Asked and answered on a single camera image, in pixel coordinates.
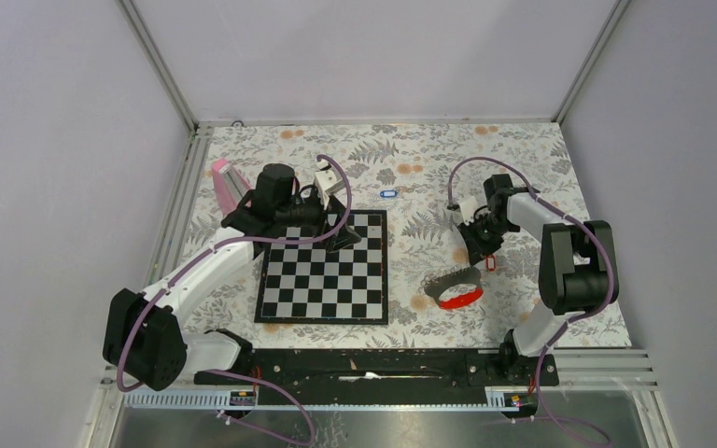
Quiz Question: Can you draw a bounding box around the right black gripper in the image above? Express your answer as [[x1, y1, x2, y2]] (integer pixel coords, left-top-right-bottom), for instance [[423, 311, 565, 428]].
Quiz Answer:
[[457, 214, 516, 267]]

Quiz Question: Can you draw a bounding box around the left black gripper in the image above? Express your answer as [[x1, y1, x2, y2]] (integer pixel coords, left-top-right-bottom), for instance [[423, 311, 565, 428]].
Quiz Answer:
[[276, 190, 360, 251]]

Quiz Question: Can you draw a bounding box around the keyring with red fob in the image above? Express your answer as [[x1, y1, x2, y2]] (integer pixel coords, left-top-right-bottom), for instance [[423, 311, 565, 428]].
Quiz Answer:
[[422, 266, 485, 310]]

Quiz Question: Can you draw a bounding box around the red key tag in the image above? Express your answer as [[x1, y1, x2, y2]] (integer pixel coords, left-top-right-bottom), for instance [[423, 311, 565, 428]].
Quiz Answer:
[[485, 255, 498, 273]]

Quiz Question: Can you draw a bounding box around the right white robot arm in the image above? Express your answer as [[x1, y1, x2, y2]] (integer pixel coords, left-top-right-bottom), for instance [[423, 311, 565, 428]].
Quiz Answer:
[[447, 175, 619, 385]]

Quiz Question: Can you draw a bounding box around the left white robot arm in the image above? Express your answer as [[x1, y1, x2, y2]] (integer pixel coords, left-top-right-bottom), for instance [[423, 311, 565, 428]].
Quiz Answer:
[[103, 155, 359, 393]]

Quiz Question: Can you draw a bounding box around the blue key tag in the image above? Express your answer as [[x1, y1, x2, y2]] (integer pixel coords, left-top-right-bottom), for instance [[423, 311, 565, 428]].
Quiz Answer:
[[379, 189, 399, 199]]

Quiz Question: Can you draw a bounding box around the black white chessboard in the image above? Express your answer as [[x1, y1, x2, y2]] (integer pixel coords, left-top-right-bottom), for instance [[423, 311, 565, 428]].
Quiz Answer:
[[254, 209, 389, 325]]

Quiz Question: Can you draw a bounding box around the pink metronome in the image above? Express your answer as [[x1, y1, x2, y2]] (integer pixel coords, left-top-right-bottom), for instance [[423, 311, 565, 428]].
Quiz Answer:
[[211, 159, 251, 216]]

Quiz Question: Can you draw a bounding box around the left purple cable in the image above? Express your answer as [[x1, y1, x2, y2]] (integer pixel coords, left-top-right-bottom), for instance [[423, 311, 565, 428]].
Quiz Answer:
[[116, 154, 354, 446]]

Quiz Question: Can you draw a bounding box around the purple cable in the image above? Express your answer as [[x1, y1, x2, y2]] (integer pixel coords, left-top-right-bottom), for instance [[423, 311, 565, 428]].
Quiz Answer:
[[116, 154, 354, 446], [446, 156, 618, 446]]

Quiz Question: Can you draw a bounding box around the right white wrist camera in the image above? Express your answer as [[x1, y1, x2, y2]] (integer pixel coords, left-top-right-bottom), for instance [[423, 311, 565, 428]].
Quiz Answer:
[[452, 196, 481, 226]]

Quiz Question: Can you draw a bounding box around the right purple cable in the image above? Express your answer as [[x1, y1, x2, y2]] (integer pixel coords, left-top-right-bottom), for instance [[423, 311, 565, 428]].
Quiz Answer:
[[446, 156, 618, 446]]

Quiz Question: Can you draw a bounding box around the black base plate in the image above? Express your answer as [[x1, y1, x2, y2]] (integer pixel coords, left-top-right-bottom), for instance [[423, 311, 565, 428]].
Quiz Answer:
[[193, 348, 560, 408]]

